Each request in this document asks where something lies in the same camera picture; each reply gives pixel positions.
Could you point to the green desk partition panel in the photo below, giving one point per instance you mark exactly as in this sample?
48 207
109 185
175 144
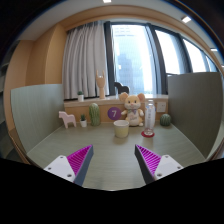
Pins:
35 113
195 110

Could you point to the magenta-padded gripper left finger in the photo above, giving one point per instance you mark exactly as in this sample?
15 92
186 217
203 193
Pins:
63 166

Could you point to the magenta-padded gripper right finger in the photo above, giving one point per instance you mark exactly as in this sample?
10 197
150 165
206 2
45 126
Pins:
164 165

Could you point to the white wall socket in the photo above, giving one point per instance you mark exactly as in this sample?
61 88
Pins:
161 107

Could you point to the purple round number sign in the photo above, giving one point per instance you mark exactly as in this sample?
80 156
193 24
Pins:
114 114

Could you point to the flat round red coaster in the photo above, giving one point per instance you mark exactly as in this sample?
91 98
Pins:
143 134

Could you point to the grey window curtain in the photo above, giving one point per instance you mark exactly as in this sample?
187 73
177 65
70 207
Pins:
85 63

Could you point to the pink horse figurine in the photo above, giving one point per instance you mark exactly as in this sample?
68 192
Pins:
67 118

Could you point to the cream ceramic cup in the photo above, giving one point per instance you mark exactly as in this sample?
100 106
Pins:
121 130

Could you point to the wooden hand sculpture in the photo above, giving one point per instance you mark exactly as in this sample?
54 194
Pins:
101 86

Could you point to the ceiling lights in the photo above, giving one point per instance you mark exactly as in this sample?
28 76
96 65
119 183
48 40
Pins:
186 19

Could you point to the tall green cactus decoration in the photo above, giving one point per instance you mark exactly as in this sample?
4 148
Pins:
94 115

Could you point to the clear plastic water bottle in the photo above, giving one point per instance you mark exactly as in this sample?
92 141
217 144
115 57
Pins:
150 116

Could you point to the beige plush mouse toy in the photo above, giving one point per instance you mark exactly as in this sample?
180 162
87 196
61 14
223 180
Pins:
132 110

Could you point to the black horse figurine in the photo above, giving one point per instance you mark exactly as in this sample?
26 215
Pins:
121 88

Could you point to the small plant in white pot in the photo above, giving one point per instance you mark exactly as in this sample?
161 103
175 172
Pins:
80 98
83 124

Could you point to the round green cactus decoration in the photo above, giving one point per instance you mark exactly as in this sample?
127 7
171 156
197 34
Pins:
165 120

